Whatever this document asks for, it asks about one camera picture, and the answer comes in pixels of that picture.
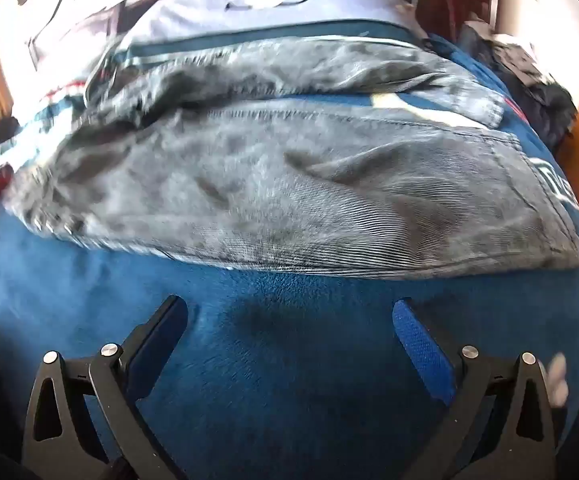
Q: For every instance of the grey denim pants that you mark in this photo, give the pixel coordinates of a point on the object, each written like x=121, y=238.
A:
x=269, y=185

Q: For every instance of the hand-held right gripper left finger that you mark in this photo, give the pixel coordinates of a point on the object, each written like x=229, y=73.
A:
x=157, y=345

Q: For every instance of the person's foot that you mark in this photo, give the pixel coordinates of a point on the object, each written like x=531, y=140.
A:
x=557, y=377

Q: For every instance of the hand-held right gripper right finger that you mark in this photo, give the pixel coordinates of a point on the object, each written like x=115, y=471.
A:
x=419, y=345

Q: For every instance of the light blue flower pillow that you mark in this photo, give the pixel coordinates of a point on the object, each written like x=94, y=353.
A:
x=294, y=15

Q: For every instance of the pile of dark clothes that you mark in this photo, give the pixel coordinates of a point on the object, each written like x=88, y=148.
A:
x=534, y=90

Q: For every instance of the blue printed blanket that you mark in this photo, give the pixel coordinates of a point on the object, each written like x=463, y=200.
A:
x=289, y=360

